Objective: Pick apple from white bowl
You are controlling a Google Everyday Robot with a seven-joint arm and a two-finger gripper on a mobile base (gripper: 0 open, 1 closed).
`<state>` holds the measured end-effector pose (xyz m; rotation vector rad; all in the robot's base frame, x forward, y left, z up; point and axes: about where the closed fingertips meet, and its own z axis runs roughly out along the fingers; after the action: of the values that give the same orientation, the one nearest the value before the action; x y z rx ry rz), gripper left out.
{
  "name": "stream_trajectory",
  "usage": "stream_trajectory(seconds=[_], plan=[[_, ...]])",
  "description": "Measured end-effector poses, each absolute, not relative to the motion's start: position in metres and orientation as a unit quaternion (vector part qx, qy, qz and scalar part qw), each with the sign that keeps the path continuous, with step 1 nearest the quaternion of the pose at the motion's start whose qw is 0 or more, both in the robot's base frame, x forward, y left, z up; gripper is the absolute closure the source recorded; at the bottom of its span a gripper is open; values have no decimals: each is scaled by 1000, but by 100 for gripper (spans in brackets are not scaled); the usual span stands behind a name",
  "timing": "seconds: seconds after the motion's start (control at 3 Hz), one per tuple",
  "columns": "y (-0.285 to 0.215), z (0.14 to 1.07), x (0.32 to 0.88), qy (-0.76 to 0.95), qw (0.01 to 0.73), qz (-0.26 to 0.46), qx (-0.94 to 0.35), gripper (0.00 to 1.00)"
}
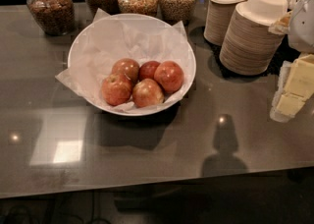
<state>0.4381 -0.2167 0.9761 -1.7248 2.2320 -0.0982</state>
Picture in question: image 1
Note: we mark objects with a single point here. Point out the red apple right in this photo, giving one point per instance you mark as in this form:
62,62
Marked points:
169,75

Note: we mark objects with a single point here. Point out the red apple front middle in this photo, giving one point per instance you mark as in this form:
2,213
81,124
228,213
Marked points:
146,93

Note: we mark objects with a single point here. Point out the white bowl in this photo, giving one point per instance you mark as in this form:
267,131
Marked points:
98,38

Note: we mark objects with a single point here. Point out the white paper liner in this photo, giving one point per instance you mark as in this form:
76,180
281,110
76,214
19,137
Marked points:
108,44

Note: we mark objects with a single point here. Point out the red apple back left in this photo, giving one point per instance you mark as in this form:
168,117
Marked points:
127,66

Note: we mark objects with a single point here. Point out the red apple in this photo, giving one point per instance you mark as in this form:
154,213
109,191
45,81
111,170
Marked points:
127,66
116,89
147,70
146,93
169,75

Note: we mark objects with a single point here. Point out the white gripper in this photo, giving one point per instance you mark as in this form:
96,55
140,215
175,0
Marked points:
303,27

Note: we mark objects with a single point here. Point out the red apple back middle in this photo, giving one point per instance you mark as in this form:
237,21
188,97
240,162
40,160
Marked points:
147,70

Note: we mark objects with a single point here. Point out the glass jar dark cereal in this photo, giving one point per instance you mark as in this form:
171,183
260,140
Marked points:
55,17

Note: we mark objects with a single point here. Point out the red apple front left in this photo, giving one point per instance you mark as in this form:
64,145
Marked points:
116,89

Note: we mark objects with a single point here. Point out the front stack paper bowls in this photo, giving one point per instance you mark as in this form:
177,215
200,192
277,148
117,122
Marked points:
248,46

